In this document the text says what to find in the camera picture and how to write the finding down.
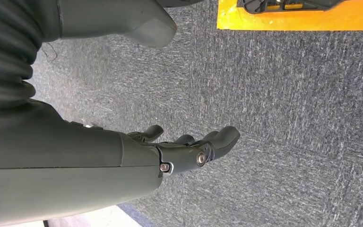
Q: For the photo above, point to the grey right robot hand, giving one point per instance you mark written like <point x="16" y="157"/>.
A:
<point x="59" y="156"/>

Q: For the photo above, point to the ribbed right robot arm sleeve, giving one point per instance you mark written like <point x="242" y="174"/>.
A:
<point x="6" y="47"/>

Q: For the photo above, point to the black plastic bracket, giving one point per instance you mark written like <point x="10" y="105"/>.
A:
<point x="288" y="4"/>

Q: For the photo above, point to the yellow metal base frame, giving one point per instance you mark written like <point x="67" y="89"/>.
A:
<point x="325" y="22"/>

